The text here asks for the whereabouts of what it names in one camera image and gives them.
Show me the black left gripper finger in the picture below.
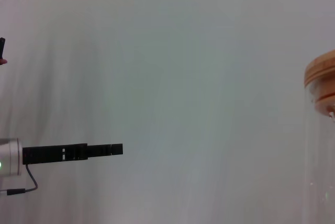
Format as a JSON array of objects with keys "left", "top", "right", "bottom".
[{"left": 87, "top": 143, "right": 124, "bottom": 156}]

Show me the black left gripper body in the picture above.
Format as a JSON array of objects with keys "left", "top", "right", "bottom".
[{"left": 22, "top": 143, "right": 88, "bottom": 165}]

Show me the small black bar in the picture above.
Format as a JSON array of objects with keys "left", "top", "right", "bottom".
[{"left": 0, "top": 37, "right": 7, "bottom": 60}]

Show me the glass water dispenser jar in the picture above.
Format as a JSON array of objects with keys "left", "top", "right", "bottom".
[{"left": 304, "top": 77, "right": 335, "bottom": 224}]

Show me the round wooden jar lid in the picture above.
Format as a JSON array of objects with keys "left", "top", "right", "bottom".
[{"left": 304, "top": 49, "right": 335, "bottom": 118}]

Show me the thin grey gripper cable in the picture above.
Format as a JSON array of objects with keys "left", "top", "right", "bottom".
[{"left": 0, "top": 164, "right": 38, "bottom": 196}]

